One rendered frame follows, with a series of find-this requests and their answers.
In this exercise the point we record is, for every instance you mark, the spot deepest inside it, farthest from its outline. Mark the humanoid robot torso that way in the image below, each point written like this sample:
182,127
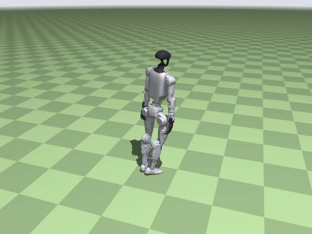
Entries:
157,91

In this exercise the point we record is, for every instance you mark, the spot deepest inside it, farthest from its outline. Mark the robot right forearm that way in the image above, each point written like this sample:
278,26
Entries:
171,109

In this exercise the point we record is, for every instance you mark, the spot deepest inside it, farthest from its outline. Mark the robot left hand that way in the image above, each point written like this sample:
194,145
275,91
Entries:
141,115

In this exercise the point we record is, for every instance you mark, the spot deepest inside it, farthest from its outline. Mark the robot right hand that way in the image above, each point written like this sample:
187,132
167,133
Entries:
170,125

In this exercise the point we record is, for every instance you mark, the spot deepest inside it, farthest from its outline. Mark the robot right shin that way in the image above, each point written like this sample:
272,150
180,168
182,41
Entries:
155,153

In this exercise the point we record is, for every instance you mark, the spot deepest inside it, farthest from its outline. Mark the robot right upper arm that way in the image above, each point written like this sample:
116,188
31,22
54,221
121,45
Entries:
170,82

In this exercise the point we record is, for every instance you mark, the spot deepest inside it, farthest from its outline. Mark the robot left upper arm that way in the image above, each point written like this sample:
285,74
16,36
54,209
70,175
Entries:
147,77

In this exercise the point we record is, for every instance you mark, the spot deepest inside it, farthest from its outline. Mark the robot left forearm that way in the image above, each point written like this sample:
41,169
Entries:
146,97

